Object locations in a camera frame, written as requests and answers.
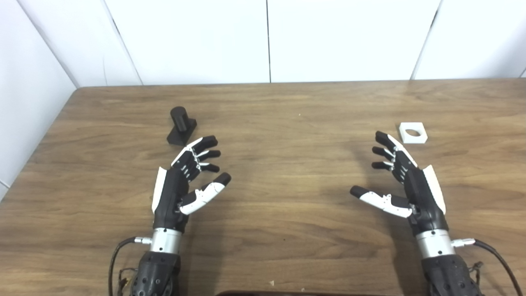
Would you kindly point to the black peg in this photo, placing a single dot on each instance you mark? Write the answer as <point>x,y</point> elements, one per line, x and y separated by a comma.
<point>179,119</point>

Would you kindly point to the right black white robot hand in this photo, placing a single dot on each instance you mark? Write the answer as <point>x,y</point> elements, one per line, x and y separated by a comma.
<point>423,197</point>

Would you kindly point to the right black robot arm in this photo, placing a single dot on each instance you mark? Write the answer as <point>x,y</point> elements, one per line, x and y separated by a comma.
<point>448,273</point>

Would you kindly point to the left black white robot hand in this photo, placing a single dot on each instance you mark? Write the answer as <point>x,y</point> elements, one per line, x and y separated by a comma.
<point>170,193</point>

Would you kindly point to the white square piece with hole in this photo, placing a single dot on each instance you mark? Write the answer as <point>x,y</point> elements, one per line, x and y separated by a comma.
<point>407,139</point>

